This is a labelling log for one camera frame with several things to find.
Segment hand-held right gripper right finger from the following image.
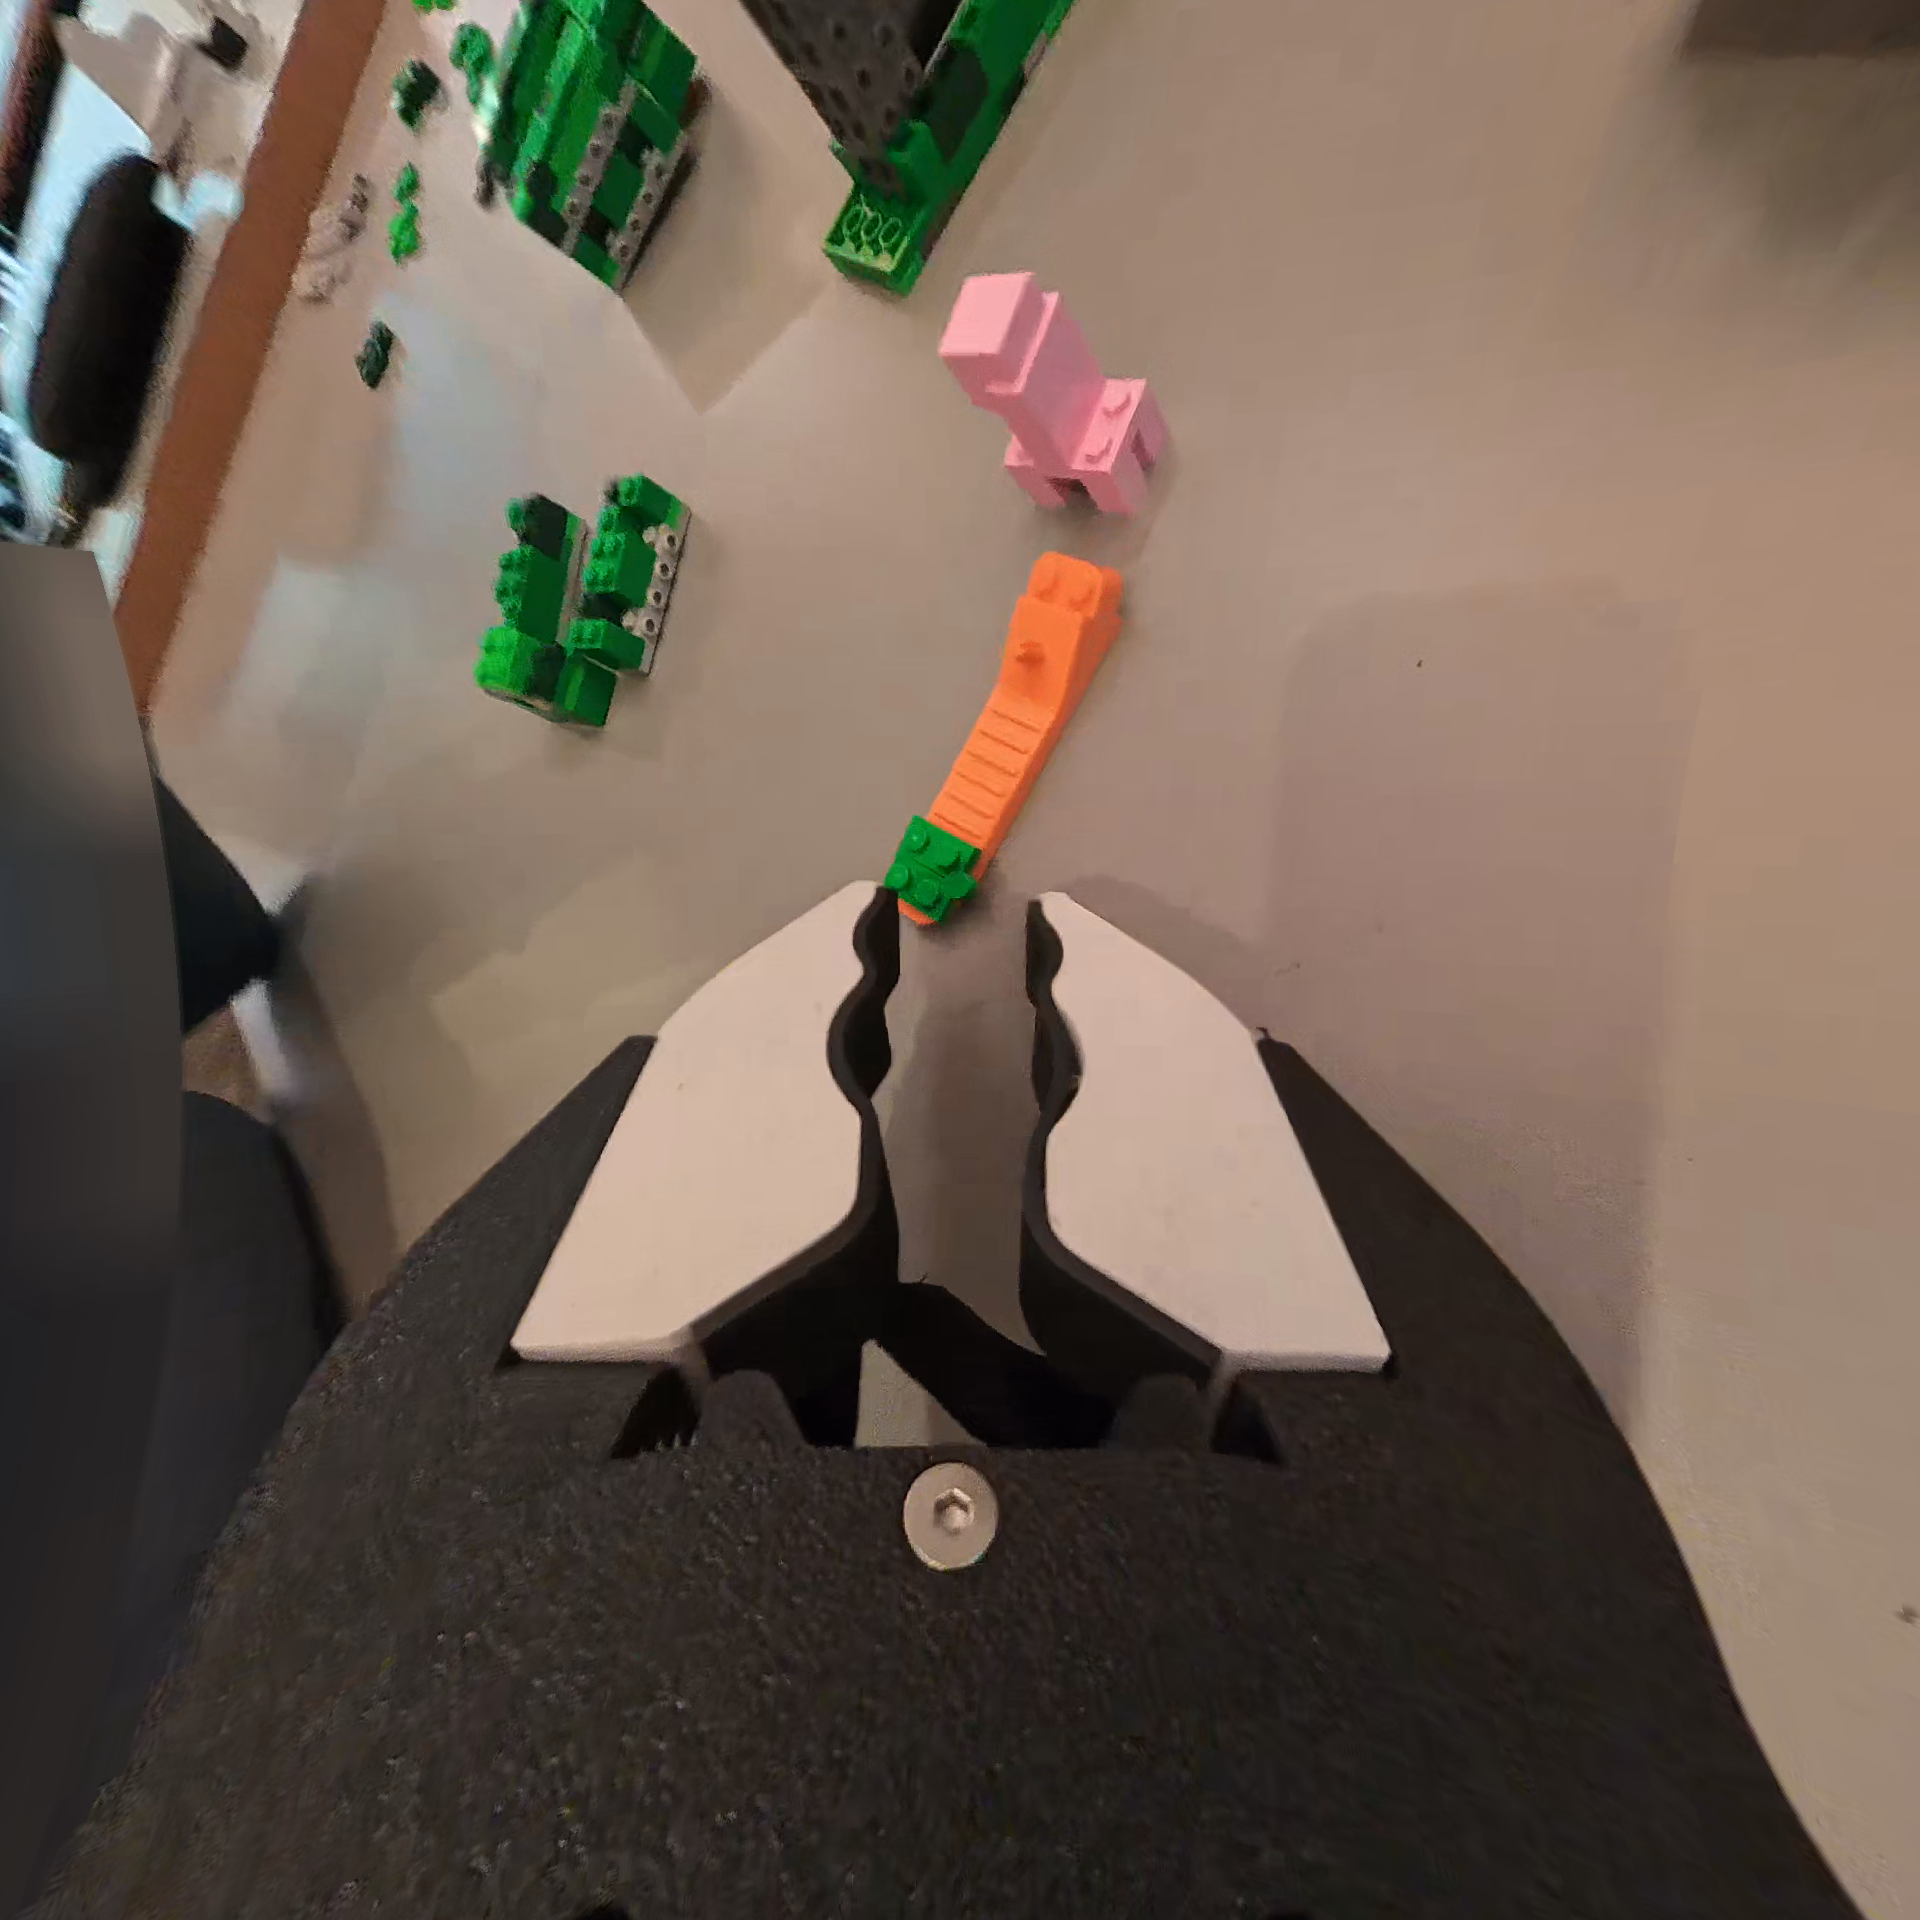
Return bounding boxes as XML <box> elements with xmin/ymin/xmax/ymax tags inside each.
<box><xmin>1022</xmin><ymin>892</ymin><xmax>1392</xmax><ymax>1452</ymax></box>

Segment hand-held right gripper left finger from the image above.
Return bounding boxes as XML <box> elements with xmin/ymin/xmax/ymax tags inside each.
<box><xmin>509</xmin><ymin>880</ymin><xmax>902</xmax><ymax>1447</ymax></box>

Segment green toy brick plate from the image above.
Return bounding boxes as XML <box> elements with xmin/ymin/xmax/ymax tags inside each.
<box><xmin>881</xmin><ymin>816</ymin><xmax>984</xmax><ymax>921</ymax></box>

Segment orange brick separator tool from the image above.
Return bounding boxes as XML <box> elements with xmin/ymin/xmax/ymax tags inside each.
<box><xmin>895</xmin><ymin>550</ymin><xmax>1125</xmax><ymax>927</ymax></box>

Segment person's dark trouser leg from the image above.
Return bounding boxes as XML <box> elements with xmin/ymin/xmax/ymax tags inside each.
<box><xmin>176</xmin><ymin>1087</ymin><xmax>354</xmax><ymax>1443</ymax></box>

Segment small green brick assembly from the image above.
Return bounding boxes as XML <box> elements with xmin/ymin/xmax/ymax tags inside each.
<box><xmin>474</xmin><ymin>475</ymin><xmax>694</xmax><ymax>732</ymax></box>

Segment pink toy brick pig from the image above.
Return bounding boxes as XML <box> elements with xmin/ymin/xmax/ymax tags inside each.
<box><xmin>940</xmin><ymin>272</ymin><xmax>1173</xmax><ymax>520</ymax></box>

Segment black and green brick model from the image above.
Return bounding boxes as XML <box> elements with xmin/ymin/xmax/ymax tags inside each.
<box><xmin>737</xmin><ymin>0</ymin><xmax>1076</xmax><ymax>297</ymax></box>

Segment small grey toy pieces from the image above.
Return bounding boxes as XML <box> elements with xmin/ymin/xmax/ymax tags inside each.
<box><xmin>296</xmin><ymin>176</ymin><xmax>372</xmax><ymax>299</ymax></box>

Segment large green brick assembly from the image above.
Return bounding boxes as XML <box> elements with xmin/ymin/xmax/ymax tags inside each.
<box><xmin>478</xmin><ymin>0</ymin><xmax>701</xmax><ymax>297</ymax></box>

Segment black office chair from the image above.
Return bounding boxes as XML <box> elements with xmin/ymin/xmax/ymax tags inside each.
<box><xmin>28</xmin><ymin>151</ymin><xmax>193</xmax><ymax>511</ymax></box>

